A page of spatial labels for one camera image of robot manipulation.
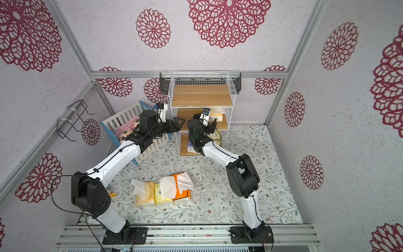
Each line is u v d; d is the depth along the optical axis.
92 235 0.75
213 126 0.82
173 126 0.71
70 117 0.76
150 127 0.64
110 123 0.98
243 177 0.52
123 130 1.02
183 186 0.80
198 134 0.70
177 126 0.71
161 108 0.71
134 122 1.01
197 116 0.81
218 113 0.86
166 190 0.81
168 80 0.95
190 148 1.01
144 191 0.81
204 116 0.73
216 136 0.80
